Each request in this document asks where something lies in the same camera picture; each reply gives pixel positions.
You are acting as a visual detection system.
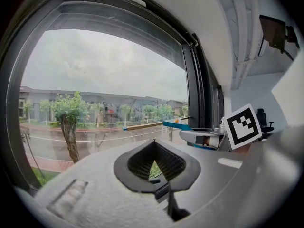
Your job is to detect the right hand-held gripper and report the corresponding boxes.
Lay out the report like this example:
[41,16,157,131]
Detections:
[179,103,263,151]

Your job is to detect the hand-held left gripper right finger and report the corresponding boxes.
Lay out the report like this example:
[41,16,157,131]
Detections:
[154,138,249,223]

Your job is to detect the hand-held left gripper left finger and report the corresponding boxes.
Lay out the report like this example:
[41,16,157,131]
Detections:
[35,138,174,228]

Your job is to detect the blue squeegee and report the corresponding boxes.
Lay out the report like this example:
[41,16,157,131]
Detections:
[122,116,216,150]

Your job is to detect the glass pane of hinged window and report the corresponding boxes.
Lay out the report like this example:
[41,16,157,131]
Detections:
[7,1,190,187]

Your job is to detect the person's right forearm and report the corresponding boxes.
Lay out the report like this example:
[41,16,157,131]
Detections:
[234,143,253,154]

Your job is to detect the black office chair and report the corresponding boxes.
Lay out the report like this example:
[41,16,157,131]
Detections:
[256,108,275,134]

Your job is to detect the white ceiling conduit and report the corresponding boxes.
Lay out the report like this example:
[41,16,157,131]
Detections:
[231,0,259,91]

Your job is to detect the black floodlight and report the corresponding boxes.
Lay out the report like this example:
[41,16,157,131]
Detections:
[258,14,300,54]

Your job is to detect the black window frame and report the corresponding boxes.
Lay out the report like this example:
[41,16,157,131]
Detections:
[0,0,225,194]

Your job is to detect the black floodlight cable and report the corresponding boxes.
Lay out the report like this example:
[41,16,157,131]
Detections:
[281,47,295,61]

